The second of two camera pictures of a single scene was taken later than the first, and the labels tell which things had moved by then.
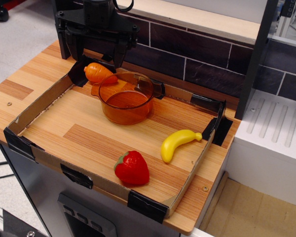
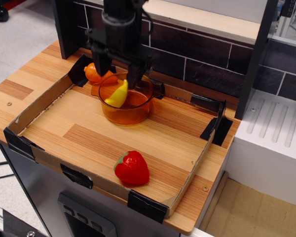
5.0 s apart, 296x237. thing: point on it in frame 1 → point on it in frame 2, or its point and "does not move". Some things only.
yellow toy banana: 175,138 → 117,98
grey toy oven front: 82,220 does not move
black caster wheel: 1,14 does not move
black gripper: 97,18 → 121,36
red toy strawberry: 131,167 does not move
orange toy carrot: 97,73 does not move
